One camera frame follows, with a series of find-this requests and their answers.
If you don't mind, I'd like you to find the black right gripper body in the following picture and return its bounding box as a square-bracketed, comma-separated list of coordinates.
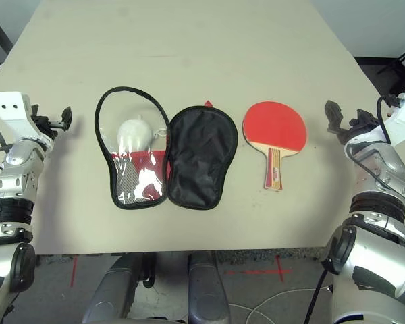
[337, 109, 384, 146]

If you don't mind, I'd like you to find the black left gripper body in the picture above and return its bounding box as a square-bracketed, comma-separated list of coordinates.
[30, 104, 64, 140]

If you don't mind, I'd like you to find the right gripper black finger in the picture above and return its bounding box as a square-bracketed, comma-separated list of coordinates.
[327, 126, 347, 142]
[325, 100, 344, 131]

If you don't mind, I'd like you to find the red ping-pong paddle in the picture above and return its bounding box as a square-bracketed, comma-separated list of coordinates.
[242, 100, 308, 192]

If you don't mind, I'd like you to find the black red paddle case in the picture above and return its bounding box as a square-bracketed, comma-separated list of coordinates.
[94, 86, 240, 211]

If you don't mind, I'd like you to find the red floor tape cross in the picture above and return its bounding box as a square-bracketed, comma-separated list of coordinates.
[222, 256, 293, 283]

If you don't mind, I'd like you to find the grey left robot leg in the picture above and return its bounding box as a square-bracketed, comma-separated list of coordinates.
[82, 254, 146, 324]

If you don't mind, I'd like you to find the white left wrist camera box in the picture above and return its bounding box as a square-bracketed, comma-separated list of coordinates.
[0, 90, 33, 123]

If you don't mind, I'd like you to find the white floor cable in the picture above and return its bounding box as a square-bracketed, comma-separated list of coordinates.
[229, 286, 325, 324]

